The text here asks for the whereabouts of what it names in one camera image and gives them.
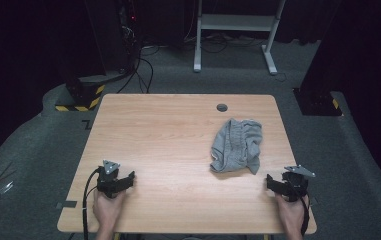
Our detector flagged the black equipment rack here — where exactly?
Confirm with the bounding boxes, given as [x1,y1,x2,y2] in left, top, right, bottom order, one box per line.
[84,0,142,76]

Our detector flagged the striped black yellow stand base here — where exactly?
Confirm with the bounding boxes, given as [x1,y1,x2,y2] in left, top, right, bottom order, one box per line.
[55,73,107,113]

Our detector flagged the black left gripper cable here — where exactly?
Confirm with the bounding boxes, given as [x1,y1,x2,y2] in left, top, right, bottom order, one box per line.
[82,167,102,240]

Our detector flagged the grey cloth shorts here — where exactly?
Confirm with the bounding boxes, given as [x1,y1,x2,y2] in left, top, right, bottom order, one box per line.
[209,117,264,176]

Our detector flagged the black floor cables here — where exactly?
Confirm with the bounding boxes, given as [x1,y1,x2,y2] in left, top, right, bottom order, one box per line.
[116,43,161,95]

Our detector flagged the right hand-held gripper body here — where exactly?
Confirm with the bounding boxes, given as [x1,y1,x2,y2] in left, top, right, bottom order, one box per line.
[281,164,317,203]

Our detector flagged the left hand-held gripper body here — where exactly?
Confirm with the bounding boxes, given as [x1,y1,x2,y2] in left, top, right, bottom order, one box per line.
[96,159,126,200]

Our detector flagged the white metal stand frame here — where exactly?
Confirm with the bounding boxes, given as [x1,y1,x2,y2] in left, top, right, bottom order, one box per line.
[193,0,287,76]

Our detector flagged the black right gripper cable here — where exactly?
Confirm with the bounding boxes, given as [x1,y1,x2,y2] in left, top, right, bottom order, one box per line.
[299,189,312,237]

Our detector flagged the person's left hand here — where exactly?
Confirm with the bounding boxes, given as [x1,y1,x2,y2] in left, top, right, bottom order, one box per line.
[92,191,128,233]

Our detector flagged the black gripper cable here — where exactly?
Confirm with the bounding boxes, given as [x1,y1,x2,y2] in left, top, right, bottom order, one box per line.
[299,189,312,237]
[82,167,102,240]

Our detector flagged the person's right hand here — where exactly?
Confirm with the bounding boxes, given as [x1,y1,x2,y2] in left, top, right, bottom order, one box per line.
[274,193,311,234]

